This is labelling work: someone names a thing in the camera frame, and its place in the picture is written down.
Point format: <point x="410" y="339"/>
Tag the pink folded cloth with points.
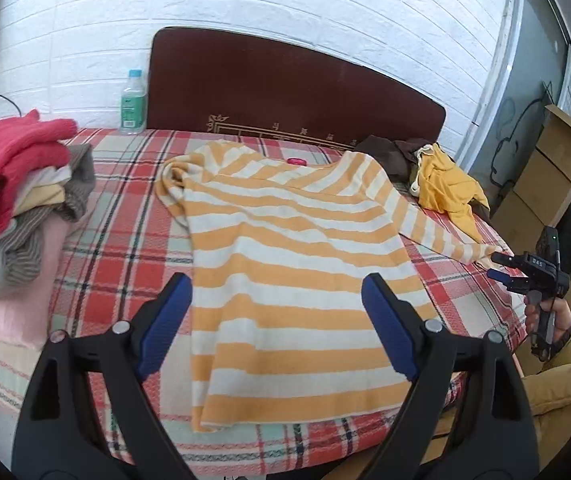
<point x="30" y="310"/>

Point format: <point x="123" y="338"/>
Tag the dark wooden headboard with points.
<point x="290" y="85"/>

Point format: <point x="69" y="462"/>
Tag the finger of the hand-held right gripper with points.
<point x="505" y="260"/>
<point x="503" y="277"/>

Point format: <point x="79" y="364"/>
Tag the plastic water bottle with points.
<point x="133" y="105"/>

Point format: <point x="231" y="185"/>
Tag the beige folded garment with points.
<point x="40" y="196"/>

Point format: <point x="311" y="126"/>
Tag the orange striped sweater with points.
<point x="290" y="270"/>

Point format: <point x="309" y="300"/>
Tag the small pink object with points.
<point x="296" y="161"/>

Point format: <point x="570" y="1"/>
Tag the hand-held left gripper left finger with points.
<point x="165" y="320"/>

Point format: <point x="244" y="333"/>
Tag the brown garment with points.
<point x="385" y="152"/>

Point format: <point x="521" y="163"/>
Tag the person's right hand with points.
<point x="564" y="317"/>

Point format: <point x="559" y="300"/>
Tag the person's right forearm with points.
<point x="565" y="380"/>

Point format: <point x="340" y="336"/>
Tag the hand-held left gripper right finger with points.
<point x="390" y="320"/>

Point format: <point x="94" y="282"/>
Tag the white folded garment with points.
<point x="50" y="176"/>

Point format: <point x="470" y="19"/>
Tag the open cardboard box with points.
<point x="565" y="145"/>

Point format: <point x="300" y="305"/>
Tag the red plaid bed blanket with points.
<point x="115" y="270"/>

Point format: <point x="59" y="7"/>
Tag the yellow garment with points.
<point x="445" y="185"/>

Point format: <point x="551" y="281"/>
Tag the red folded sweater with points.
<point x="5" y="160"/>

